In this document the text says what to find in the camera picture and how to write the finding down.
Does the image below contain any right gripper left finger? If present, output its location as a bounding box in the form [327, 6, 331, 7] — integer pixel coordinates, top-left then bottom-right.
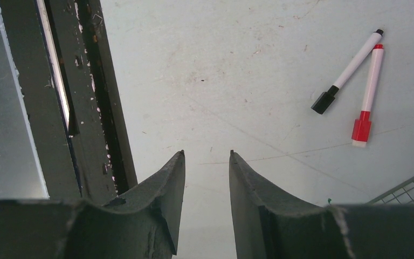
[0, 151, 185, 258]

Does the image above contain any black cap marker lower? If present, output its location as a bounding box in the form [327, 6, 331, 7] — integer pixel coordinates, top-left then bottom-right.
[311, 29, 384, 114]

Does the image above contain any red cap marker right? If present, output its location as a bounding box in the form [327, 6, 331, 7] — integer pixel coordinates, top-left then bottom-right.
[351, 44, 384, 147]

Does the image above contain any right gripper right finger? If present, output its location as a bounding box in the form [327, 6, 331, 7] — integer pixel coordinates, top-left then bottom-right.
[229, 152, 414, 258]

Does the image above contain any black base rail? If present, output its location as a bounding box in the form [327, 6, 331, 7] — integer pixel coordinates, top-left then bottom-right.
[0, 1, 137, 203]

